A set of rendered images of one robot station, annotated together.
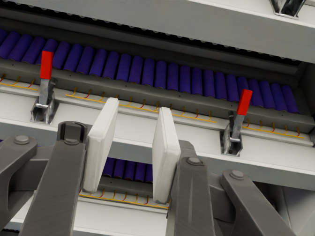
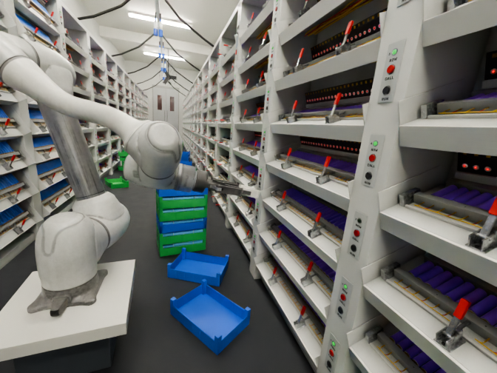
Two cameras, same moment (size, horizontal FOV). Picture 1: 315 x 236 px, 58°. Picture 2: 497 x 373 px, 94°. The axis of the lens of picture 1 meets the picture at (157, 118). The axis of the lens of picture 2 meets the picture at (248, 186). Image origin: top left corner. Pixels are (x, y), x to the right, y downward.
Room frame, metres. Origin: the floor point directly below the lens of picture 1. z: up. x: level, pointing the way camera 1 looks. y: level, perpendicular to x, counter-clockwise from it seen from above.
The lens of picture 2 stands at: (-0.06, -0.80, 0.84)
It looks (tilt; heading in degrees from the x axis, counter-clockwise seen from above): 14 degrees down; 77
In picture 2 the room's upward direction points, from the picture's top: 5 degrees clockwise
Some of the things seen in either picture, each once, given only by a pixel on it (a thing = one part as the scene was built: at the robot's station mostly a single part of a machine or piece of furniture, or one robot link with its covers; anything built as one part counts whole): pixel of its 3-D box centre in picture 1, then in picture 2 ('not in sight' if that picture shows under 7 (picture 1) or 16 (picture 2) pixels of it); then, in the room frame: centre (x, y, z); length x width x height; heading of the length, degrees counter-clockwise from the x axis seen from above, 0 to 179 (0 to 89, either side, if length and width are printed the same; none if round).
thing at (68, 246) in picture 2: not in sight; (69, 245); (-0.46, 0.02, 0.41); 0.18 x 0.16 x 0.22; 78
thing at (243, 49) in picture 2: not in sight; (244, 126); (0.31, 1.08, 0.85); 0.20 x 0.09 x 1.70; 6
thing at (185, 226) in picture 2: not in sight; (181, 219); (-0.14, 0.75, 0.20); 0.30 x 0.20 x 0.08; 14
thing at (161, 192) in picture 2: not in sight; (181, 185); (-0.14, 0.75, 0.44); 0.30 x 0.20 x 0.08; 14
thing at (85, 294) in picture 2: not in sight; (69, 286); (-0.46, -0.01, 0.27); 0.22 x 0.18 x 0.06; 95
